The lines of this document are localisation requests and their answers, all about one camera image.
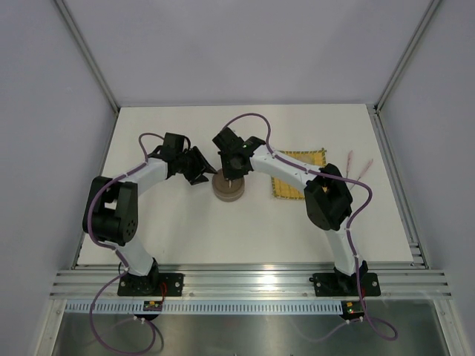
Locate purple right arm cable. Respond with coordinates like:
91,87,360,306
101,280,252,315
226,113,399,341

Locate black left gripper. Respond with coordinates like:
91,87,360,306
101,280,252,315
176,146,216,185

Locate right aluminium frame post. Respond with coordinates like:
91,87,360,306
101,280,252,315
373,0,444,114

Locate white slotted cable duct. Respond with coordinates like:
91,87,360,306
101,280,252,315
65,300,343,315

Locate aluminium mounting rail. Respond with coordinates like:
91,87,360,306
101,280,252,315
49,264,453,300

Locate round metal lunch box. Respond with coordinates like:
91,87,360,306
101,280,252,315
213,188,245,202

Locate aluminium frame post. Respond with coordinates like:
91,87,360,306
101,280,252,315
52,0,120,118
373,0,444,114

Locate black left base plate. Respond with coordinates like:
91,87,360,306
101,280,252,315
117,273,184,297

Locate left aluminium frame post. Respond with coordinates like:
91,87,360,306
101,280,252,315
52,0,120,118

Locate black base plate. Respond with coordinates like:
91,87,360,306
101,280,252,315
117,273,184,297
309,272,381,297

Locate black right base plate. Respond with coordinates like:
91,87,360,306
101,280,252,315
309,272,381,297

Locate round brown lunch box lid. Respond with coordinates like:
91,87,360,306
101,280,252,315
212,169,245,191

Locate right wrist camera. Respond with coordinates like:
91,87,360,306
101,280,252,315
212,128,244,153

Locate yellow bamboo mat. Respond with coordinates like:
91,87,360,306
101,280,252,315
271,148,327,200

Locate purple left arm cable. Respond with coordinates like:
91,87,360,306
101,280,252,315
87,131,166,352

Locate metal tongs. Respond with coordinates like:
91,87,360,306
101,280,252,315
344,151,374,181

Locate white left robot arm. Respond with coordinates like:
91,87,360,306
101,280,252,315
82,145,217,297

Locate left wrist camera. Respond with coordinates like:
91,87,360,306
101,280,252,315
161,132,191,154

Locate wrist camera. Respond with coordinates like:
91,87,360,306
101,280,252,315
212,128,244,153
161,132,191,154

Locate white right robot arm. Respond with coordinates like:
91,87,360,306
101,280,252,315
213,134,367,294

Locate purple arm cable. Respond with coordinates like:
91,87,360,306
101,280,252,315
87,131,166,352
226,113,399,341

